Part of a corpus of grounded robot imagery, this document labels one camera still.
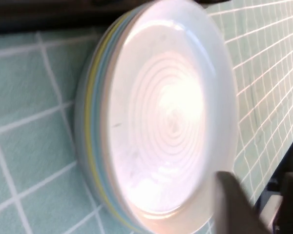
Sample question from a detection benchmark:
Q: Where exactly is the light blue round plate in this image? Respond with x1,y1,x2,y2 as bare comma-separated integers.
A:
92,9,137,227

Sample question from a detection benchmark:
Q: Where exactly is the yellow round plate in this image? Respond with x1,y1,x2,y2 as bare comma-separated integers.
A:
84,14,130,232

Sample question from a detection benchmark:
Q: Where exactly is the pink round plate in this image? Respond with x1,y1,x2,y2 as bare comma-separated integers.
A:
105,7,142,220

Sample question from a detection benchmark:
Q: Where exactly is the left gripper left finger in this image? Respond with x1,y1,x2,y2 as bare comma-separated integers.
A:
213,170,272,234

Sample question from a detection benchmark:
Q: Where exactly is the green checkered tablecloth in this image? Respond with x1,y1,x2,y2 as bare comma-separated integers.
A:
0,0,293,234

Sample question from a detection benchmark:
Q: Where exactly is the cream white round plate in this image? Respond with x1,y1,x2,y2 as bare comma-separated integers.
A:
107,0,239,231

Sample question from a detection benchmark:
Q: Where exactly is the black plastic drip tray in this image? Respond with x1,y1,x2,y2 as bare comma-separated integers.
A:
0,0,227,36

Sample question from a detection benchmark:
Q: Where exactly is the grey green round plate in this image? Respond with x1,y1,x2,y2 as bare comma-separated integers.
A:
74,21,123,234

